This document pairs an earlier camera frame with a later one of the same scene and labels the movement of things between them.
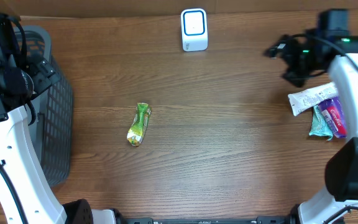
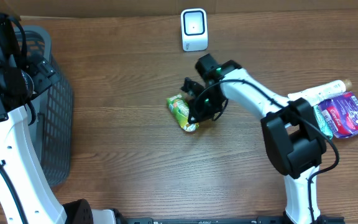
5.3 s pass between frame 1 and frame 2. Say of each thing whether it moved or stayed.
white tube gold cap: stayed
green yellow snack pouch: moved
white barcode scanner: stayed
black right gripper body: moved
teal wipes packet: stayed
